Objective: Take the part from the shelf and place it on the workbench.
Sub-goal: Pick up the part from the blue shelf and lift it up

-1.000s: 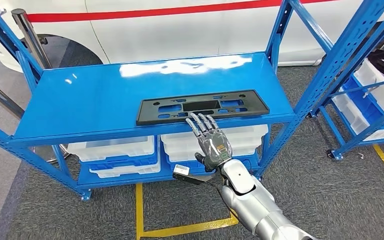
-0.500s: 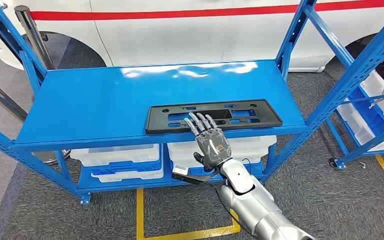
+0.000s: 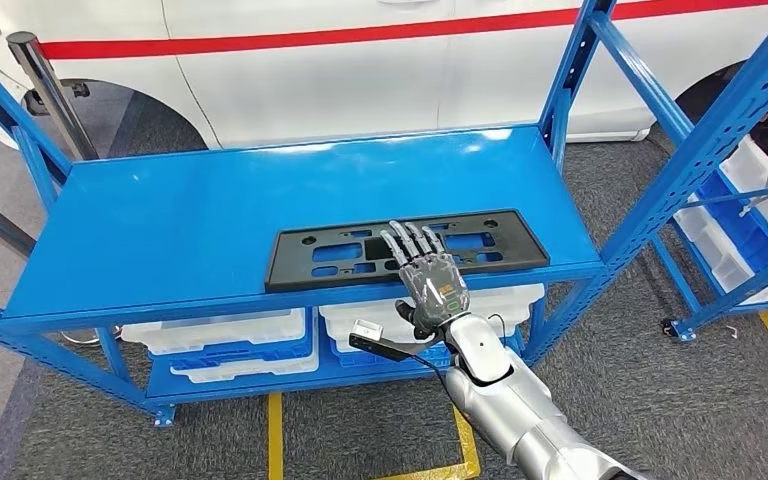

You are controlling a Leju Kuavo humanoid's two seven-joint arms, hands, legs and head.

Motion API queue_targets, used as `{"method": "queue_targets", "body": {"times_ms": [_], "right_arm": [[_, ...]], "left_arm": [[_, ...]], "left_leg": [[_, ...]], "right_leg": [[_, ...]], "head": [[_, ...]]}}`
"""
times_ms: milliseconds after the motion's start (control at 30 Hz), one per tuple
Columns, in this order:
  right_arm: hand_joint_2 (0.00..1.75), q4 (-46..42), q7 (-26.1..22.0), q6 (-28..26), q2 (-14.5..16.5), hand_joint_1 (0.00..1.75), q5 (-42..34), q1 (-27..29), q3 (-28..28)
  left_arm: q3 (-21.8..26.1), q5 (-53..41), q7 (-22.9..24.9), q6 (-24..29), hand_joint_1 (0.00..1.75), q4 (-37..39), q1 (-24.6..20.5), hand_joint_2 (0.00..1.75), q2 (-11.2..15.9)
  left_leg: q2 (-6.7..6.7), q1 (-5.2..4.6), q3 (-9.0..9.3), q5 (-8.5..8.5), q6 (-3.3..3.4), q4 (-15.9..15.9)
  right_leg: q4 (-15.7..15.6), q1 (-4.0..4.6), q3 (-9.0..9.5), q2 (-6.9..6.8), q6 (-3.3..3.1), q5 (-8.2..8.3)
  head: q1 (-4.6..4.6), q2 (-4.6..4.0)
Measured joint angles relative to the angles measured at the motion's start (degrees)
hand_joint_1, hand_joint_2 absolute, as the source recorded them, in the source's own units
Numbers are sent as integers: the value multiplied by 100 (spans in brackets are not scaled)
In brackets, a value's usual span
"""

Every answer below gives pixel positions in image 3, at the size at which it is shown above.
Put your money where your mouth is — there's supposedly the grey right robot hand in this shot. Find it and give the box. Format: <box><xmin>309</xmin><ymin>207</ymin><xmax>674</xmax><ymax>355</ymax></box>
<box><xmin>379</xmin><ymin>220</ymin><xmax>471</xmax><ymax>339</ymax></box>

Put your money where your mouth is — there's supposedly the black plastic plate part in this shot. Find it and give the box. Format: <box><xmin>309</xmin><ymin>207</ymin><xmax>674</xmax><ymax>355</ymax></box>
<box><xmin>264</xmin><ymin>209</ymin><xmax>551</xmax><ymax>295</ymax></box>

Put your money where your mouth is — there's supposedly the blue metal shelf rack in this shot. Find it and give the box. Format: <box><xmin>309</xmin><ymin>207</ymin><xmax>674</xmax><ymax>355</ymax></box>
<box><xmin>648</xmin><ymin>178</ymin><xmax>768</xmax><ymax>342</ymax></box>
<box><xmin>0</xmin><ymin>0</ymin><xmax>768</xmax><ymax>429</ymax></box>

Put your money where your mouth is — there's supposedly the blue plastic bin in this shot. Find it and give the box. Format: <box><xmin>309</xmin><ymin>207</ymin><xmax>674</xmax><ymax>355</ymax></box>
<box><xmin>148</xmin><ymin>334</ymin><xmax>316</xmax><ymax>372</ymax></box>
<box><xmin>695</xmin><ymin>172</ymin><xmax>768</xmax><ymax>283</ymax></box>
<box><xmin>330</xmin><ymin>334</ymin><xmax>524</xmax><ymax>369</ymax></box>

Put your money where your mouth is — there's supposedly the white car red stripe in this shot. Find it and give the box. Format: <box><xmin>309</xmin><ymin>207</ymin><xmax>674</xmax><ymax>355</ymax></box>
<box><xmin>0</xmin><ymin>0</ymin><xmax>768</xmax><ymax>152</ymax></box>

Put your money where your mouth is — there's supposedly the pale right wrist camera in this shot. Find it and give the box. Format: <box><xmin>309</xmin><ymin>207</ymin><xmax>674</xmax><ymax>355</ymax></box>
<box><xmin>348</xmin><ymin>319</ymin><xmax>445</xmax><ymax>364</ymax></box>

